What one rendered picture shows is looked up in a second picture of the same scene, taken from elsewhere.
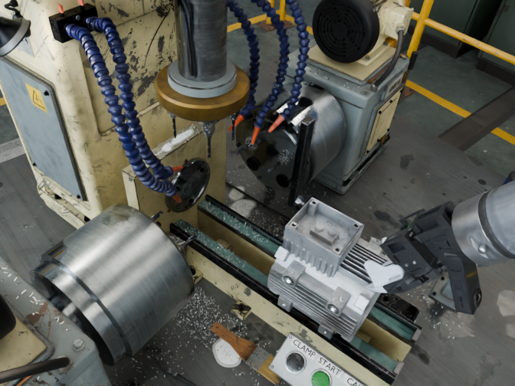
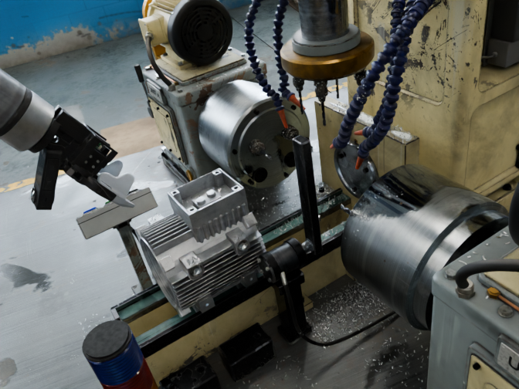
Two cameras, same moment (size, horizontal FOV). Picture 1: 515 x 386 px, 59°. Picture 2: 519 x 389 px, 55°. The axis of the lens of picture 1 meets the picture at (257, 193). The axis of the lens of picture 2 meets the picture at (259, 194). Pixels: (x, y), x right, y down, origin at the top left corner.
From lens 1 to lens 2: 1.33 m
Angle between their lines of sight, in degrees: 84
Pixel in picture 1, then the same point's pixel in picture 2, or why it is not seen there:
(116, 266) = (225, 98)
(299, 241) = (206, 183)
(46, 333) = (195, 83)
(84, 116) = not seen: hidden behind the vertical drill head
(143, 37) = not seen: hidden behind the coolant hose
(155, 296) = (213, 130)
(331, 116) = (405, 242)
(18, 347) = (188, 74)
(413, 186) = not seen: outside the picture
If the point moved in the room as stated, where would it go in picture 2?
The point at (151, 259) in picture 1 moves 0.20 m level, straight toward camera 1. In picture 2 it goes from (228, 113) to (150, 121)
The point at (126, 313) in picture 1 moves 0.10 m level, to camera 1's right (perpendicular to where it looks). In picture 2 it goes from (204, 117) to (184, 136)
